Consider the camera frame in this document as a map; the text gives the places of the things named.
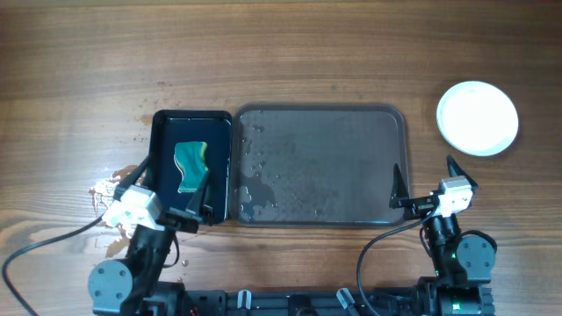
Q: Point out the black water basin tray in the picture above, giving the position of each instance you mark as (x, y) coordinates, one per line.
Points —
(170, 127)

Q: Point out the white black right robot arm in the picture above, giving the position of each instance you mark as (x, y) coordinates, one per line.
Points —
(462, 260)

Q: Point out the dark brown serving tray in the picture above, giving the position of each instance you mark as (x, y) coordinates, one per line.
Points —
(316, 164)

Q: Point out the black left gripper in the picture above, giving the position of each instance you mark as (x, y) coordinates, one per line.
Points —
(197, 203)

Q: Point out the green yellow sponge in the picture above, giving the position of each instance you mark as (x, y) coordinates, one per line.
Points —
(189, 158)

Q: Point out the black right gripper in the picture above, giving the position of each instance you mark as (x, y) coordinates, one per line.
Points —
(417, 206)

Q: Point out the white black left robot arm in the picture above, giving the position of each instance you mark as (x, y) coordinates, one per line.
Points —
(132, 285)

